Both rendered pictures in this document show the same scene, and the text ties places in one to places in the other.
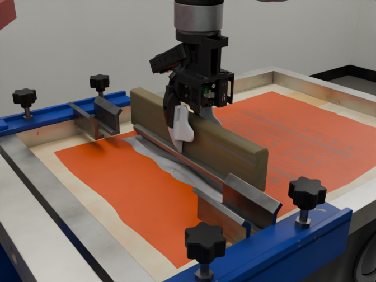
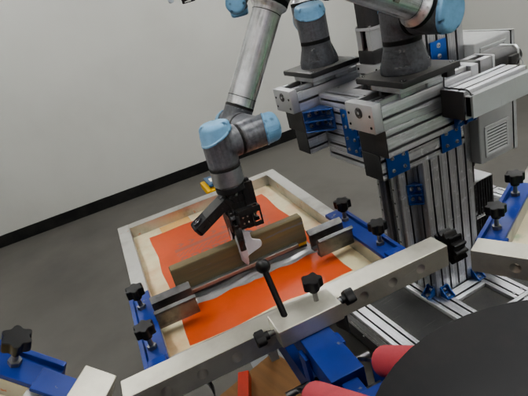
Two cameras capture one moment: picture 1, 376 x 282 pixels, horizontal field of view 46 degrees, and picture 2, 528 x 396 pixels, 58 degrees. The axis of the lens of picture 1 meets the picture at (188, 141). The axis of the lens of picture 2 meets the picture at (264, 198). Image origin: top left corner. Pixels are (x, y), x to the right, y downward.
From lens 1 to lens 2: 1.01 m
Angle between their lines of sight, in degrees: 62
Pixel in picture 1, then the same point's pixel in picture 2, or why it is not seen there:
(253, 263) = not seen: hidden behind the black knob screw
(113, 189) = (266, 302)
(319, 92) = (177, 215)
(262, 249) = (361, 230)
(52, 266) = (386, 266)
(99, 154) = (209, 317)
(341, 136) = not seen: hidden behind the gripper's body
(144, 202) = (287, 287)
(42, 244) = (370, 273)
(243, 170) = (297, 231)
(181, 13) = (233, 176)
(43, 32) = not seen: outside the picture
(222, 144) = (277, 230)
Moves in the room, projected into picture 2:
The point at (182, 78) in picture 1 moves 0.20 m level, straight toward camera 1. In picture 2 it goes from (243, 213) to (326, 203)
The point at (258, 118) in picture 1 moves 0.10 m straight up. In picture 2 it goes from (193, 244) to (183, 216)
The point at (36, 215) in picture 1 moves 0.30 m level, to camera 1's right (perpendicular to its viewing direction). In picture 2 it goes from (342, 281) to (356, 209)
